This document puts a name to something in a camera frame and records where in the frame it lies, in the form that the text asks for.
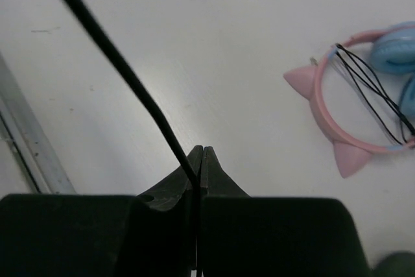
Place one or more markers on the pink blue cat-ear headphones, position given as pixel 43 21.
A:
pixel 361 96

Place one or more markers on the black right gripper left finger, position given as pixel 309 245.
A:
pixel 151 234

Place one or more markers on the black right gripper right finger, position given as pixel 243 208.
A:
pixel 273 236

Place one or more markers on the aluminium front rail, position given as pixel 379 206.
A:
pixel 43 168

